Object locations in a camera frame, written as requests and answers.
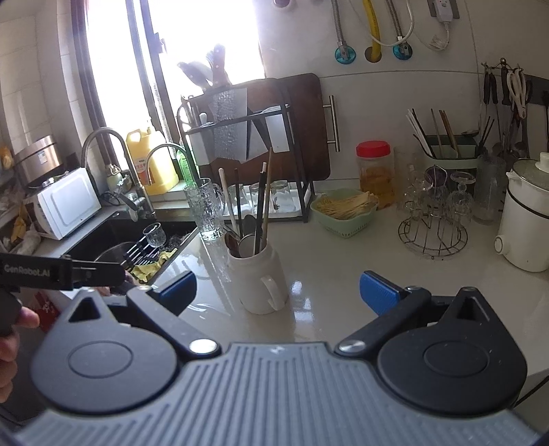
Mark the dark kitchen sink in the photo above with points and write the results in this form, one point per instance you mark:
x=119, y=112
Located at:
x=107, y=244

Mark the window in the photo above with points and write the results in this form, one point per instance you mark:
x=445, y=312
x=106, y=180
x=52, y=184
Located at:
x=120, y=64

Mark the clear jar red lid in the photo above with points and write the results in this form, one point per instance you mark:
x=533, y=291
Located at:
x=375, y=176

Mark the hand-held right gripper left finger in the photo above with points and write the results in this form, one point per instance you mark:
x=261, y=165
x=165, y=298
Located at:
x=178, y=287

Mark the metal faucet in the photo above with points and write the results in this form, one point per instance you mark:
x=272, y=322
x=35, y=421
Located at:
x=163, y=148
x=103, y=133

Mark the metal hook rail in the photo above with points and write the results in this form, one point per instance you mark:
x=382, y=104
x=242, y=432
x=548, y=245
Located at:
x=502, y=66

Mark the white chopstick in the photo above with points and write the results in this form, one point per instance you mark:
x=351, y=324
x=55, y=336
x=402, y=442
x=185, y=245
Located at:
x=228, y=201

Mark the white drip tray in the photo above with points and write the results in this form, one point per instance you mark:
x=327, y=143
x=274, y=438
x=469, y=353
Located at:
x=296, y=203

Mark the white cutting board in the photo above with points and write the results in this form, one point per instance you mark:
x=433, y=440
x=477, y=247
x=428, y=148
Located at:
x=276, y=128
x=199, y=146

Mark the textured glass mug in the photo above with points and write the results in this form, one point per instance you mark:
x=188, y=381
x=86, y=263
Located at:
x=206, y=210

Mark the white microwave oven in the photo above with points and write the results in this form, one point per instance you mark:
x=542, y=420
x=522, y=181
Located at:
x=64, y=201

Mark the white spoon black rim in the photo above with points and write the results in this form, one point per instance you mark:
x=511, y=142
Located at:
x=246, y=248

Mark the brown wooden chopstick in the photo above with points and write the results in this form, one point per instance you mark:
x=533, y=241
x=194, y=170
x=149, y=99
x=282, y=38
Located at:
x=268, y=193

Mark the yellow plastic bottle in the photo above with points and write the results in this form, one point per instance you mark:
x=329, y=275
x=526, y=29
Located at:
x=150, y=158

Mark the tall textured glass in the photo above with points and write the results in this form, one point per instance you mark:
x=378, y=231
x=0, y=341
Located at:
x=409, y=180

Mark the red packet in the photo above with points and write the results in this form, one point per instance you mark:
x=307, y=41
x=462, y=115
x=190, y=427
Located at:
x=45, y=308

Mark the dark wooden cutting board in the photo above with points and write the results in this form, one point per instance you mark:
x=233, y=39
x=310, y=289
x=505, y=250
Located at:
x=312, y=128

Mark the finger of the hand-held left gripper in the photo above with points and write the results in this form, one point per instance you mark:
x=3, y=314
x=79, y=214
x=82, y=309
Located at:
x=98, y=274

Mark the purple lid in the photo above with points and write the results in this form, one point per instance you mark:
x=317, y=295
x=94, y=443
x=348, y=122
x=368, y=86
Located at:
x=431, y=176

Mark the metal spoon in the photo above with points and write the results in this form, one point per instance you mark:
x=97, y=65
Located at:
x=250, y=224

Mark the small stemmed glass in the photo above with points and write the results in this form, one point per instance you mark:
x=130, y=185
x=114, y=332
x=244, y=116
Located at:
x=154, y=233

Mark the bunch of assorted chopsticks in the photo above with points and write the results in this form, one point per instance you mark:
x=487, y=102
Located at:
x=446, y=128

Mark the hanging kitchen utensils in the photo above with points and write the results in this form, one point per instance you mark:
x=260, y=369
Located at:
x=493, y=111

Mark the black metal dish rack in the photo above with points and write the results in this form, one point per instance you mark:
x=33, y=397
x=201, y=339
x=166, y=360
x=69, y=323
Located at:
x=299, y=171

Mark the green plastic basket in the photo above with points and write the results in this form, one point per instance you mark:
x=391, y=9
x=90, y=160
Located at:
x=343, y=225

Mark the white electric cooker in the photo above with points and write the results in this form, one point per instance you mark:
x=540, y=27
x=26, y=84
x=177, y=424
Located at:
x=527, y=223

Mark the silver rice cooker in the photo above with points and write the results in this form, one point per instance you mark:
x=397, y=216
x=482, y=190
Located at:
x=38, y=158

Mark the green plastic bottle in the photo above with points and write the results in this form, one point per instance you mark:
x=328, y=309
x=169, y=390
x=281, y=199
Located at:
x=185, y=167

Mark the patterned cutting board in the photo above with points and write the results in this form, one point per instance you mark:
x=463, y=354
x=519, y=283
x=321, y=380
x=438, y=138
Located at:
x=231, y=115

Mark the cut stemmed glass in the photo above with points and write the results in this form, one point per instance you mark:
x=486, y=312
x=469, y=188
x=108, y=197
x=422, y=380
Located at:
x=433, y=193
x=461, y=193

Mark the dried noodle bundle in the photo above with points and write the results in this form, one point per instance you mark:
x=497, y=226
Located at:
x=347, y=203

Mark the white ceramic mug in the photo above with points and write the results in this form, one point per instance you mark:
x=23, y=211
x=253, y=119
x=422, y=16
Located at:
x=257, y=283

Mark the clear glass beer mug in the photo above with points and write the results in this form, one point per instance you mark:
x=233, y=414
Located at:
x=489, y=188

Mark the yellow cloth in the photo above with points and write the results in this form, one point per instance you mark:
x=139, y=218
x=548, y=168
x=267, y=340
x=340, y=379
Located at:
x=150, y=266

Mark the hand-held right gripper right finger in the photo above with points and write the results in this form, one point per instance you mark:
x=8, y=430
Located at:
x=377, y=293

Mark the clear glass tumbler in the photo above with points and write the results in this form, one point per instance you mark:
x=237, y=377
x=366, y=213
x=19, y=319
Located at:
x=255, y=193
x=281, y=195

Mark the person's left hand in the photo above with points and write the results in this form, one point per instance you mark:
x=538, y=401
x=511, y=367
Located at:
x=28, y=319

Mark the wall socket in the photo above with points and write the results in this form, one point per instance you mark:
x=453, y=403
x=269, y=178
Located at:
x=540, y=92

